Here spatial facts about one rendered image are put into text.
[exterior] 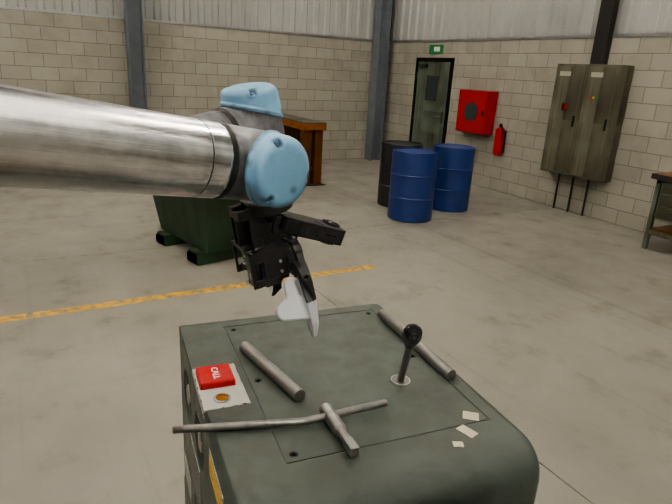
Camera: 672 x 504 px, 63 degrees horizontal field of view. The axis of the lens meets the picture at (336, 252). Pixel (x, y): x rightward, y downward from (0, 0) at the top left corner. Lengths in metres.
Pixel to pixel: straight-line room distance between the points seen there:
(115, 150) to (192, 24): 10.16
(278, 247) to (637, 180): 7.63
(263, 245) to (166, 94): 9.76
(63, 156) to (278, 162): 0.19
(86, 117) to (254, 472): 0.53
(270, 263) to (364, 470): 0.32
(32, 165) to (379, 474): 0.59
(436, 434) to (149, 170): 0.61
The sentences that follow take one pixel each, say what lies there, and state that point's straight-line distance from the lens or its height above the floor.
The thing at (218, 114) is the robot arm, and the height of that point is 1.72.
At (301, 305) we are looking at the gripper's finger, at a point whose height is 1.46.
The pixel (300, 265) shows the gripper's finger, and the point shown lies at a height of 1.52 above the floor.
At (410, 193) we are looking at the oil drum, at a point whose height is 0.38.
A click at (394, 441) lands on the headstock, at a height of 1.26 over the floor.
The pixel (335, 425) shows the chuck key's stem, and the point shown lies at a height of 1.27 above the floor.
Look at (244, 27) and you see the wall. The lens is 10.96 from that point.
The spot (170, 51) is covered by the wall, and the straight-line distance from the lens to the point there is 10.51.
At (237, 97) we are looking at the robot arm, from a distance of 0.71.
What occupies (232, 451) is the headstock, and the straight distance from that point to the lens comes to 0.85.
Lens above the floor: 1.78
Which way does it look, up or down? 18 degrees down
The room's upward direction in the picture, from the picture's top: 3 degrees clockwise
